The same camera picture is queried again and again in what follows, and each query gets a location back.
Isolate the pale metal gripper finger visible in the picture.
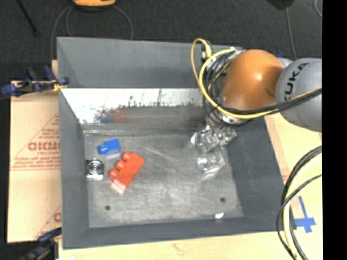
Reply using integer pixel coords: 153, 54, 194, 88
196, 153, 226, 182
190, 131, 208, 153

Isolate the red toy building block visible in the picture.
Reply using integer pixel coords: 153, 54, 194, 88
108, 151, 146, 195

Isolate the grey metal bin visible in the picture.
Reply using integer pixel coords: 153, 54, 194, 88
56, 36, 286, 249

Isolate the blue toy building block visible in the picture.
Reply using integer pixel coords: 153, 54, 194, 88
98, 138, 121, 155

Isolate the brown cardboard board red print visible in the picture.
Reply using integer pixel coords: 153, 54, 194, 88
6, 87, 63, 244

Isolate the silver round metal fitting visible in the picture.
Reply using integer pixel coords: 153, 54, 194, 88
85, 158, 106, 181

